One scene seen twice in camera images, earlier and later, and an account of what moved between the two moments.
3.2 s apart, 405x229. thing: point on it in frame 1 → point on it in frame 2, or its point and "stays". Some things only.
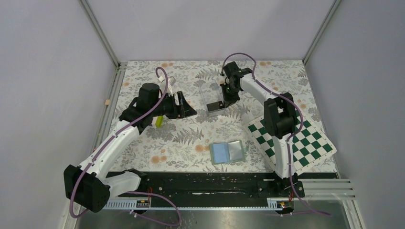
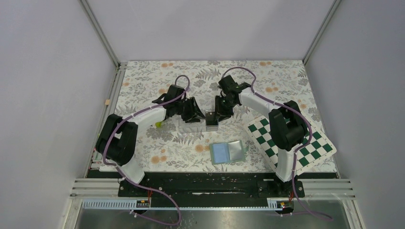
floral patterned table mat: x=210 y=141 stays
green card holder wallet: x=227 y=152 stays
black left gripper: x=183 y=110 → x=195 y=114
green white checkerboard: x=310 y=146 stays
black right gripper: x=228 y=101 → x=221 y=113
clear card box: x=214 y=97 → x=197 y=127
